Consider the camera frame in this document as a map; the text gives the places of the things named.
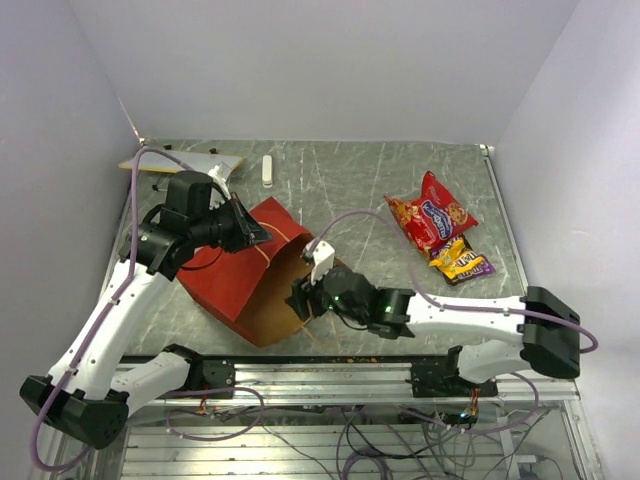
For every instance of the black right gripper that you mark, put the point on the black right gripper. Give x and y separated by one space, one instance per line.
302 290

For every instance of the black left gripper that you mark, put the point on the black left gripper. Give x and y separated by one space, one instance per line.
247 231

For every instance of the red brown paper bag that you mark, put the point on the red brown paper bag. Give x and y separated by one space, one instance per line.
246 291

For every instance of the purple snack packet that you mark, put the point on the purple snack packet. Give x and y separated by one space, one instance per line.
445 249

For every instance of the red snack packet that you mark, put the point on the red snack packet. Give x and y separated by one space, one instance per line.
450 205

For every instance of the orange red chips packet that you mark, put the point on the orange red chips packet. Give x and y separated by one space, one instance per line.
425 226

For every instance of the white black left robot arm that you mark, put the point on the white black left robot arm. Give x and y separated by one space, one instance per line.
82 396

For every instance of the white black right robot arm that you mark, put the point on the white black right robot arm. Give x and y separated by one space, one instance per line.
536 331

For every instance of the white marker pen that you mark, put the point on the white marker pen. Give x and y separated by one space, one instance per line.
267 175

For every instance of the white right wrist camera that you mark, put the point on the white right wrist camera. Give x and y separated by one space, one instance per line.
320 255

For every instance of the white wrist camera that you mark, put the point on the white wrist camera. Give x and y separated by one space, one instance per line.
320 255
218 174

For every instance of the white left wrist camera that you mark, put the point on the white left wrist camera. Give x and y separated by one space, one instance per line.
218 174

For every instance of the aluminium frame rail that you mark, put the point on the aluminium frame rail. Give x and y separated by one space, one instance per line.
341 380

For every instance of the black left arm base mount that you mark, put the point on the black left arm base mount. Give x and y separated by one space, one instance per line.
210 378

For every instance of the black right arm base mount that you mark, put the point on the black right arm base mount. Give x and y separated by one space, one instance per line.
431 377

